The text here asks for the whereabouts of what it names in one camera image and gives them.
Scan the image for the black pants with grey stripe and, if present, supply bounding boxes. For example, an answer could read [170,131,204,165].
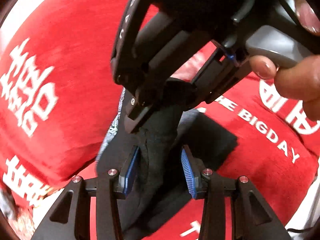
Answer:
[97,91,237,239]

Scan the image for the red embroidered pillow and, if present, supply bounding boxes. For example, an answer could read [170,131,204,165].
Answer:
[1,183,35,239]

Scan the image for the red wedding bed blanket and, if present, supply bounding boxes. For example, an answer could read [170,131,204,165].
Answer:
[75,2,320,240]

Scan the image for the red folded quilt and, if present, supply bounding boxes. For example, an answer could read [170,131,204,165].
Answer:
[1,0,128,206]

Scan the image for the white bed sheet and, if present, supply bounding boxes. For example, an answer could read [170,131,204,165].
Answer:
[1,0,44,51]

